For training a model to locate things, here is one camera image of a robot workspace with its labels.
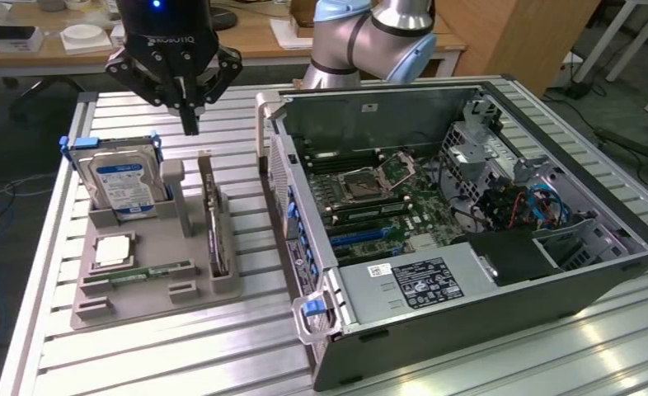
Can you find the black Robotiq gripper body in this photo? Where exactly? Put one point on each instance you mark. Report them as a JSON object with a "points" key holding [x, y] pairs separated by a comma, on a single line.
{"points": [[164, 37]]}

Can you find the green graphics card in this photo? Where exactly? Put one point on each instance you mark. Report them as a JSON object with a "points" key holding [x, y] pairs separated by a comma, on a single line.
{"points": [[214, 231]]}

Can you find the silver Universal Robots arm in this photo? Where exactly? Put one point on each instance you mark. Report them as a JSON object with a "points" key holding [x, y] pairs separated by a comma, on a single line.
{"points": [[346, 37]]}

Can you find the wooden desk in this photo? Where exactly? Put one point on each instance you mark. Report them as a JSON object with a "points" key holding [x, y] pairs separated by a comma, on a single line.
{"points": [[258, 45]]}

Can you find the small white labelled box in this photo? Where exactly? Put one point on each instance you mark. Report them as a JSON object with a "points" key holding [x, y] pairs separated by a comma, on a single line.
{"points": [[118, 37]]}

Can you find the black round monitor base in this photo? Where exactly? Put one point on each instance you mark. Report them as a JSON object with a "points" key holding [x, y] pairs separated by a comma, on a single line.
{"points": [[227, 18]]}

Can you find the white box with round top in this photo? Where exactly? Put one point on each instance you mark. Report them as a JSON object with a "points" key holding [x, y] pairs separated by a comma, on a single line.
{"points": [[87, 39]]}

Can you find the white paper stack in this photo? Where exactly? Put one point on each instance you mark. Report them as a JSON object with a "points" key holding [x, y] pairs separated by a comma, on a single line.
{"points": [[291, 37]]}

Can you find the brown cardboard box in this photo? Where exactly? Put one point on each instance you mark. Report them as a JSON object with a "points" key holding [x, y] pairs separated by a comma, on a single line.
{"points": [[304, 16]]}

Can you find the grey cup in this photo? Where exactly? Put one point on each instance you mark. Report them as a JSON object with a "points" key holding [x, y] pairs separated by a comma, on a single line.
{"points": [[52, 5]]}

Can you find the white box with black top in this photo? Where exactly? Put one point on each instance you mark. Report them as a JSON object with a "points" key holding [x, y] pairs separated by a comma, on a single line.
{"points": [[15, 35]]}

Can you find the hard disk with blue carrier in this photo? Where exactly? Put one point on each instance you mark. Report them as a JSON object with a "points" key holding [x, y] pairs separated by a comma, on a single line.
{"points": [[120, 181]]}

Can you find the CPU socket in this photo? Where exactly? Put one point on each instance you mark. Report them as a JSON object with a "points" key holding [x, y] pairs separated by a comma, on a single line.
{"points": [[363, 186]]}

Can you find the metal socket cover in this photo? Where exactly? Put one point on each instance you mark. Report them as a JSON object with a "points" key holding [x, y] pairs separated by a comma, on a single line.
{"points": [[403, 167]]}

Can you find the silver CPU chip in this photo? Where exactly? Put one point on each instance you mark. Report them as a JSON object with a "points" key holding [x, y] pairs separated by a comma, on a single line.
{"points": [[111, 251]]}

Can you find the green RAM stick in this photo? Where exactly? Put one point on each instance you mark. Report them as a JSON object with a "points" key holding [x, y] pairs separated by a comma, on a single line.
{"points": [[136, 274], [370, 211]]}

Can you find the blue expansion slot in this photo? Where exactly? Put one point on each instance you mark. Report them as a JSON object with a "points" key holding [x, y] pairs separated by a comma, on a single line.
{"points": [[356, 237]]}

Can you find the metal disk bay cage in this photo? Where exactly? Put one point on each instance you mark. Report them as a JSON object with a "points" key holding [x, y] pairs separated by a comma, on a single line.
{"points": [[467, 165]]}

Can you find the green motherboard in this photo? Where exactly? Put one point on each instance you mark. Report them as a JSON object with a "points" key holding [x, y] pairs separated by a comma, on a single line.
{"points": [[423, 218]]}

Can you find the grey plastic parts rack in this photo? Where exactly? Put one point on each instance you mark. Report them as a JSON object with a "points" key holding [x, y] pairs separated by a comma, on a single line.
{"points": [[152, 297]]}

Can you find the wooden cabinet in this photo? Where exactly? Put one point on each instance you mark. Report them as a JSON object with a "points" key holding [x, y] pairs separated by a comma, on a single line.
{"points": [[522, 41]]}

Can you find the silver chipset heat sink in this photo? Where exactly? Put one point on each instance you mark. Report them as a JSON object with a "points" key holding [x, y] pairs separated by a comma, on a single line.
{"points": [[426, 241]]}

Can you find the grey power supply unit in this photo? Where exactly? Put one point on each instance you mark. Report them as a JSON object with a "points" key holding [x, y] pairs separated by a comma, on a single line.
{"points": [[367, 297]]}

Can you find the black floor stand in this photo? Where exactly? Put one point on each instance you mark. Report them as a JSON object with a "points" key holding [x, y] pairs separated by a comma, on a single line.
{"points": [[643, 144]]}

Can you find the open black PC case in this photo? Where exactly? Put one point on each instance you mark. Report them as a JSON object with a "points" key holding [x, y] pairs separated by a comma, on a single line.
{"points": [[522, 321]]}

